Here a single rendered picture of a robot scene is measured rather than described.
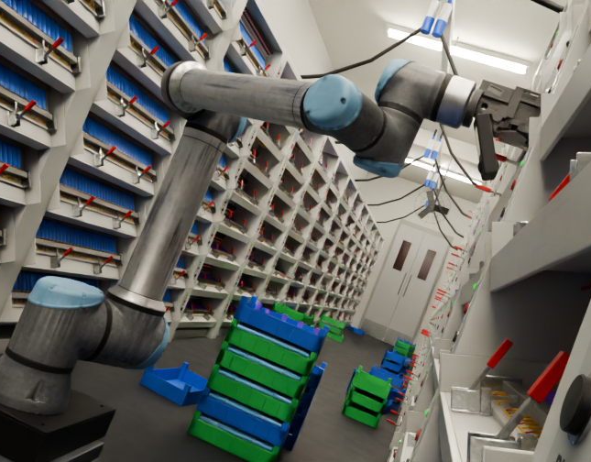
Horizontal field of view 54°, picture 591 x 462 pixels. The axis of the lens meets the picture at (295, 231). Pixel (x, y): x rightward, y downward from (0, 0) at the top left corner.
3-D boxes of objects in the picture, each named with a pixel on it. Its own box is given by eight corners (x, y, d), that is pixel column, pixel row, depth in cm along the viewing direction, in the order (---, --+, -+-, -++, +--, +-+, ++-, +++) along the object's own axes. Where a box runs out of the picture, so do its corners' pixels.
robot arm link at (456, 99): (436, 112, 104) (435, 129, 113) (463, 121, 102) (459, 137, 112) (455, 67, 104) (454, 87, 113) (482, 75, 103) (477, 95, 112)
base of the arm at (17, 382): (-41, 383, 124) (-21, 339, 125) (16, 375, 142) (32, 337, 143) (33, 421, 120) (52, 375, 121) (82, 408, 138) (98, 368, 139)
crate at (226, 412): (195, 409, 191) (204, 386, 191) (211, 398, 211) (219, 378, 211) (279, 447, 187) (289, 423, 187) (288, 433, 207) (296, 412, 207)
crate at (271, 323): (233, 317, 193) (242, 295, 193) (245, 315, 213) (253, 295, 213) (317, 353, 188) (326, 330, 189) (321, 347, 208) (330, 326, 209)
